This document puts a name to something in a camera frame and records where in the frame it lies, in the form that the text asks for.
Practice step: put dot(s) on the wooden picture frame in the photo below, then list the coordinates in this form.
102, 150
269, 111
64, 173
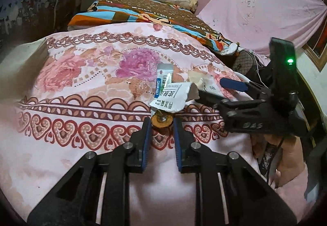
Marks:
316, 47

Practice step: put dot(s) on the thick grey book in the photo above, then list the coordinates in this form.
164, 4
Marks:
23, 55

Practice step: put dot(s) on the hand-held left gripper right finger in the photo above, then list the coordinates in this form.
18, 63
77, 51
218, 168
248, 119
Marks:
178, 144

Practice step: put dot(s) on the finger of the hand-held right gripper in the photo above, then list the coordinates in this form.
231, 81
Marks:
235, 84
212, 98

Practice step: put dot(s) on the pink hanging sheet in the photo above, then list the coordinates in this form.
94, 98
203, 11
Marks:
255, 6

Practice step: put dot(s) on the white plastic basin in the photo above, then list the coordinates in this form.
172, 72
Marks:
242, 76

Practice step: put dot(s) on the person's right hand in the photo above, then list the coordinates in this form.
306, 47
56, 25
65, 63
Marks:
288, 154

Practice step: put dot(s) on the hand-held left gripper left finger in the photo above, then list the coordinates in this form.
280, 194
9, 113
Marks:
147, 139

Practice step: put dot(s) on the person's right forearm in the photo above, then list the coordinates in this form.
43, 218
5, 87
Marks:
293, 185

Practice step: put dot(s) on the torn cardboard box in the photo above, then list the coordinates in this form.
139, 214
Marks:
171, 95

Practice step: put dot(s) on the brown patterned blanket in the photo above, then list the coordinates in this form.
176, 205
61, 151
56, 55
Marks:
153, 11

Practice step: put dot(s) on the brown patterned handbag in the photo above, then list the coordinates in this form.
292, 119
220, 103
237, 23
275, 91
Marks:
244, 62

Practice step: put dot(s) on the white toothpaste tube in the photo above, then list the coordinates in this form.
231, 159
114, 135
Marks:
163, 75

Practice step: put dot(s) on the brown candy wrapper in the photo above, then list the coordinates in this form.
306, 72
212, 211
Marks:
163, 121

